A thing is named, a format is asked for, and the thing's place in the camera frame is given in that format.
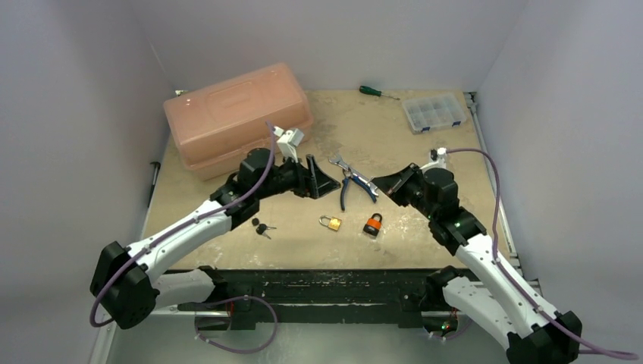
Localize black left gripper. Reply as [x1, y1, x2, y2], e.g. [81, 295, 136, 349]
[256, 152, 339, 201]

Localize brass padlock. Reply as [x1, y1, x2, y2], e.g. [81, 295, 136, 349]
[318, 215, 342, 231]

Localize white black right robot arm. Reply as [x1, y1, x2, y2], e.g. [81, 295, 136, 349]
[372, 164, 582, 363]

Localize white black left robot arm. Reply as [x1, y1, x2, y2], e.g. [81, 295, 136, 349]
[89, 148, 340, 329]

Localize black headed key bunch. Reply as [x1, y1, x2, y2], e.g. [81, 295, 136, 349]
[251, 218, 275, 240]

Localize silver open-end wrench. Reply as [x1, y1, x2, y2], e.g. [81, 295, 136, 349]
[328, 153, 379, 197]

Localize orange black padlock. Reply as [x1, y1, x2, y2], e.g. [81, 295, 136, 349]
[362, 213, 383, 237]

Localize clear plastic organizer box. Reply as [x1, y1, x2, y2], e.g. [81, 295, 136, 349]
[402, 93, 467, 134]

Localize pink translucent plastic toolbox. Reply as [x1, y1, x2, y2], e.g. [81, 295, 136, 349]
[163, 63, 314, 180]

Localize blue handled pliers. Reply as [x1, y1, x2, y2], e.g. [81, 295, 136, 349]
[339, 168, 378, 212]

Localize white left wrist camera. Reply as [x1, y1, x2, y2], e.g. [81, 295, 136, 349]
[273, 127, 305, 162]

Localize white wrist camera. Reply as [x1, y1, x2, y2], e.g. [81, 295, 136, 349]
[420, 147, 447, 172]
[273, 127, 305, 162]

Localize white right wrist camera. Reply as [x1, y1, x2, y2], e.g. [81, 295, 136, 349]
[420, 147, 447, 172]

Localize green handled screwdriver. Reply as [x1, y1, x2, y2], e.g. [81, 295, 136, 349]
[359, 85, 400, 100]

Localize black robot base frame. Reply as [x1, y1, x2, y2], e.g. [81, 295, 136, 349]
[177, 266, 483, 331]

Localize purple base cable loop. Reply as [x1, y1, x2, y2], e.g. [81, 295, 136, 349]
[193, 295, 279, 355]

